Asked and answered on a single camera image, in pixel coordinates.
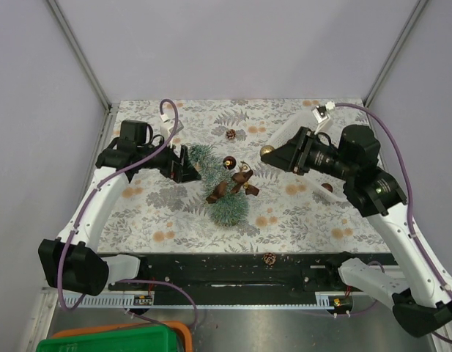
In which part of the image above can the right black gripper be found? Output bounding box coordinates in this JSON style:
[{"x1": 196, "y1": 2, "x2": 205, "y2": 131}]
[{"x1": 261, "y1": 126, "x2": 356, "y2": 181}]

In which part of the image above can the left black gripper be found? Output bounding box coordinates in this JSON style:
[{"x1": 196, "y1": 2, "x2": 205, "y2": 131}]
[{"x1": 138, "y1": 135, "x2": 201, "y2": 183}]

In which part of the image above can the medium gold bauble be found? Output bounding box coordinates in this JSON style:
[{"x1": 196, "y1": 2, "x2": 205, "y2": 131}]
[{"x1": 259, "y1": 145, "x2": 275, "y2": 157}]

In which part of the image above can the white plastic basket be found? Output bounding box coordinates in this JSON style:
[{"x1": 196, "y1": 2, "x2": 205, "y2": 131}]
[{"x1": 267, "y1": 110, "x2": 347, "y2": 203}]

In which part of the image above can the dark red glossy bauble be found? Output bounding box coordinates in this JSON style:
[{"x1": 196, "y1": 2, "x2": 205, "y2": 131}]
[{"x1": 223, "y1": 156, "x2": 237, "y2": 170}]

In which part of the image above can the brown ribbon gold berry garland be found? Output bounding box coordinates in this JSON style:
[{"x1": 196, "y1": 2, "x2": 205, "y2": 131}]
[{"x1": 206, "y1": 161, "x2": 259, "y2": 204}]

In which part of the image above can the small frosted christmas tree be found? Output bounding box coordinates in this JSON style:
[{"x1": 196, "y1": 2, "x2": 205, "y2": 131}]
[{"x1": 188, "y1": 144, "x2": 249, "y2": 227}]

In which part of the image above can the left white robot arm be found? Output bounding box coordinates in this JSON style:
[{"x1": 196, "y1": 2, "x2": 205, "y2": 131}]
[{"x1": 38, "y1": 114, "x2": 201, "y2": 296}]

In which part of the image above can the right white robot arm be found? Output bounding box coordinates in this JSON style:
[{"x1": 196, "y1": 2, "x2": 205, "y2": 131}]
[{"x1": 260, "y1": 125, "x2": 452, "y2": 337}]

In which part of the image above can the floral patterned mat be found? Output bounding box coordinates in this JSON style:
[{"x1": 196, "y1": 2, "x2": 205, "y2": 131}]
[{"x1": 98, "y1": 99, "x2": 388, "y2": 253}]

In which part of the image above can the green plastic bin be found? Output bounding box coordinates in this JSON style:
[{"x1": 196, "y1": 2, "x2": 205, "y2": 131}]
[{"x1": 36, "y1": 326, "x2": 182, "y2": 352}]

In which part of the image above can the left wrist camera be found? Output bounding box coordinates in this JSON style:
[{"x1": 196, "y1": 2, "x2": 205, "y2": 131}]
[{"x1": 160, "y1": 114, "x2": 184, "y2": 139}]

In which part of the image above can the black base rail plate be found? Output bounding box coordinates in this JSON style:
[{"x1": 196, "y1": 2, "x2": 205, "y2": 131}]
[{"x1": 89, "y1": 250, "x2": 369, "y2": 305}]

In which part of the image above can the white slotted cable duct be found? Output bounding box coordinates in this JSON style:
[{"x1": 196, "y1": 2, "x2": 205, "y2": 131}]
[{"x1": 78, "y1": 293, "x2": 155, "y2": 309}]

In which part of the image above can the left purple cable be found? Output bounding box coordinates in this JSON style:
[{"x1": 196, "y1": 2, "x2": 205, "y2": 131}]
[{"x1": 56, "y1": 98, "x2": 201, "y2": 325}]

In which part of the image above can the purple cable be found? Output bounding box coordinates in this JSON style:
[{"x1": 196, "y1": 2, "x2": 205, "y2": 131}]
[
  {"x1": 331, "y1": 103, "x2": 452, "y2": 345},
  {"x1": 56, "y1": 98, "x2": 201, "y2": 325}
]

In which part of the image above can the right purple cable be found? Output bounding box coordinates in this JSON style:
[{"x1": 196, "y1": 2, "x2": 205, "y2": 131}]
[{"x1": 331, "y1": 103, "x2": 452, "y2": 345}]

